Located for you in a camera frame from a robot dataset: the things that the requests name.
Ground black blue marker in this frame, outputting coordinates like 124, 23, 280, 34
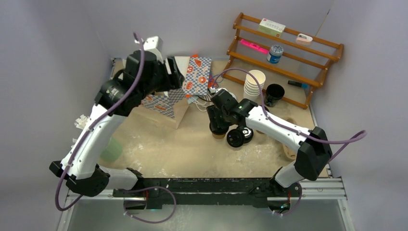
288, 80, 308, 89

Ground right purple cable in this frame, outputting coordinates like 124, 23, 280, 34
210, 67, 368, 218

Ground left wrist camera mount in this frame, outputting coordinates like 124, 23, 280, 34
143, 36, 164, 63

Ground white pink small device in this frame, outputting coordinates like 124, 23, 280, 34
295, 33, 313, 46

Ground white green box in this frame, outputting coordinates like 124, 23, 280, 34
258, 18, 286, 38

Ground wrapped white straws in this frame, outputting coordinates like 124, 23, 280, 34
71, 115, 89, 148

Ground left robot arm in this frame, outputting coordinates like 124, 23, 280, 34
49, 51, 184, 197

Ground black lid stack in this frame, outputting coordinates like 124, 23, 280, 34
227, 129, 245, 148
239, 126, 254, 143

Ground dark paper cup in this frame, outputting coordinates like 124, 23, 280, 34
264, 84, 285, 107

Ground pink highlighter pen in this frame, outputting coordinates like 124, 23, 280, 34
240, 39, 269, 54

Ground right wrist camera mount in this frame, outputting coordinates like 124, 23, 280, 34
208, 87, 223, 96

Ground stack of pulp carriers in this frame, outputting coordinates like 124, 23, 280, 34
282, 117, 297, 161

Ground blue white jar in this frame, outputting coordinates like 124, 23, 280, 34
267, 44, 284, 64

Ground brown paper cup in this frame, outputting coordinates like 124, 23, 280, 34
212, 134, 225, 140

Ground checkered paper bag blue handles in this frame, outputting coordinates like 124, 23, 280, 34
134, 89, 189, 129

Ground stack of white paper cups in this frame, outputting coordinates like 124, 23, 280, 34
243, 70, 266, 101

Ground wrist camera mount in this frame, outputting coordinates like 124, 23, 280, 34
143, 36, 164, 63
208, 87, 223, 96

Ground wooden shelf rack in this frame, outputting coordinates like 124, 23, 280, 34
225, 13, 344, 109

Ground stack of flat paper bags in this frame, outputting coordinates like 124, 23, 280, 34
178, 55, 223, 112

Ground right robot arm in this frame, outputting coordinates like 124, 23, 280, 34
207, 88, 332, 196

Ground black aluminium base frame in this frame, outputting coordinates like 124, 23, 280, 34
67, 177, 348, 213

